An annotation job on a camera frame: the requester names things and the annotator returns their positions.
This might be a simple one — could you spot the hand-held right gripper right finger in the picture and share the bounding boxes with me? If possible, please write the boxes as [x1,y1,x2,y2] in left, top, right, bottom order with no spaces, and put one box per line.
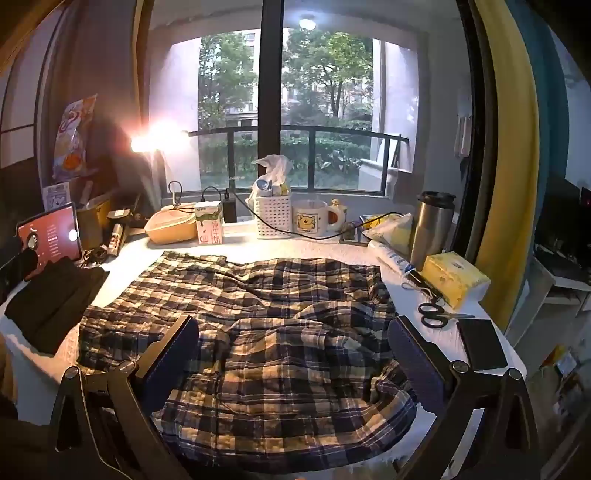
[388,316,539,480]

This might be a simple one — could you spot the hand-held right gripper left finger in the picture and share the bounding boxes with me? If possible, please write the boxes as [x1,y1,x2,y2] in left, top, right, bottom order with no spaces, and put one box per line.
[51,316,199,480]

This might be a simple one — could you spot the blue plaid pants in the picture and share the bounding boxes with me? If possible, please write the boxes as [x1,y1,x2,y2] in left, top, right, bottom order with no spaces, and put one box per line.
[78,250,419,474]

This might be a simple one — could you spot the tablet with red screen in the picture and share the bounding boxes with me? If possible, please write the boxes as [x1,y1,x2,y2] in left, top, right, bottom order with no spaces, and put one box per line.
[16,203,84,280]

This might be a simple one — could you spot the black folded cloth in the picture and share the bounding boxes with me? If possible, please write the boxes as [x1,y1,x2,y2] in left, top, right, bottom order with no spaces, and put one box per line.
[4,258,110,355]

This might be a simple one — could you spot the black scissors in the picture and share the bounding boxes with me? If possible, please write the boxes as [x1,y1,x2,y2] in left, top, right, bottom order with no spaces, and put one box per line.
[418,300,475,329]

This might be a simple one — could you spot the black wallet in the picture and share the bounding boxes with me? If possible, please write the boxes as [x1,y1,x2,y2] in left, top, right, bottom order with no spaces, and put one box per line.
[456,318,508,371]

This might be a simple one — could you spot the white sticker card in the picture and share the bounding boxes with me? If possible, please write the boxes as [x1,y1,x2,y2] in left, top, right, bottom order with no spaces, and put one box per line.
[41,182,71,213]

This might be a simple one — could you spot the black pen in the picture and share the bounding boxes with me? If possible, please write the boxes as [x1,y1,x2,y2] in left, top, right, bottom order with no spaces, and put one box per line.
[406,269,444,301]

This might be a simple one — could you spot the yellow box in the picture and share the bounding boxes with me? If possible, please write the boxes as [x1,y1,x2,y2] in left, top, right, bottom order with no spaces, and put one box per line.
[76,198,112,250]

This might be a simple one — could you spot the yellow tissue pack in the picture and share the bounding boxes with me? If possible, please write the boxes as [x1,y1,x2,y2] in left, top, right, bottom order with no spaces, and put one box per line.
[422,251,491,310]

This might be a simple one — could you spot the grey spray can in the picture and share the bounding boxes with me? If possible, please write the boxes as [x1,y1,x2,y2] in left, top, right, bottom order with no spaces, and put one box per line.
[107,223,127,256]

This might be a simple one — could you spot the white tube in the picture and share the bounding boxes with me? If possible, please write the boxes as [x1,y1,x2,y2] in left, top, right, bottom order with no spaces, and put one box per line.
[367,240,416,273]

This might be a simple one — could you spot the yellow plastic basket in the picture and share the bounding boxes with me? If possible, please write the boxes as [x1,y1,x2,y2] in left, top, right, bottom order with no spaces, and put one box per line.
[144,205,198,244]

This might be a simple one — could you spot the yellow plastic bag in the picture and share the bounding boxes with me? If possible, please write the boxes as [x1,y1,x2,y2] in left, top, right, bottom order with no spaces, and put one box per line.
[367,213,414,257]

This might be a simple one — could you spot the stainless steel tumbler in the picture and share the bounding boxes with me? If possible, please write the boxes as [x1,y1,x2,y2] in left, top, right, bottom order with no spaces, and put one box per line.
[410,191,457,271]

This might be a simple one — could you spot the white green milk carton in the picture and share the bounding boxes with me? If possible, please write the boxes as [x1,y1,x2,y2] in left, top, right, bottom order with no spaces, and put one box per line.
[194,200,225,245]

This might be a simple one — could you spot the colourful snack bag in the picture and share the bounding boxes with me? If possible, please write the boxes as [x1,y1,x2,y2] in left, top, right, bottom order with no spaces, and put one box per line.
[52,95,99,181]

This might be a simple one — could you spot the white textured table cover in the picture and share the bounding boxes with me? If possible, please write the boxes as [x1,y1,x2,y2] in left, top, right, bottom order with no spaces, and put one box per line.
[0,219,527,476]

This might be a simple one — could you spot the white shelf unit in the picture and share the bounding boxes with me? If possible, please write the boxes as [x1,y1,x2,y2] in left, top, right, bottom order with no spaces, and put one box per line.
[505,251,591,352]

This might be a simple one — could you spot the white plastic basket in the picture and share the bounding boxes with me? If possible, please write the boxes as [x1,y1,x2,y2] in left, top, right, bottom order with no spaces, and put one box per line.
[252,189,293,239]

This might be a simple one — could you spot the white mug with bear print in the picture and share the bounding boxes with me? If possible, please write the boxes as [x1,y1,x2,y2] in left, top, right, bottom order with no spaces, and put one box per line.
[292,199,346,238]

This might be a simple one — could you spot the white crumpled plastic bag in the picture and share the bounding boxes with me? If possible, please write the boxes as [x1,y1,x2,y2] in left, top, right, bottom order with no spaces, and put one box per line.
[252,154,291,195]

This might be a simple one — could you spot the yellow curtain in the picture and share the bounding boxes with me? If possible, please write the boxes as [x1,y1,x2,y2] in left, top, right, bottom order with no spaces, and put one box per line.
[466,0,541,315]

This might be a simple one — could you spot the black balcony railing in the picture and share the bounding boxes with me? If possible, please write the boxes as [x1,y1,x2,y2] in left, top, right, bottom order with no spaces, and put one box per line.
[187,124,409,190]

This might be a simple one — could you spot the black charging cable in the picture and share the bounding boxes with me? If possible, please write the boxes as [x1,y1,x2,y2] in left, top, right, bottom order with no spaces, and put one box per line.
[202,186,402,241]

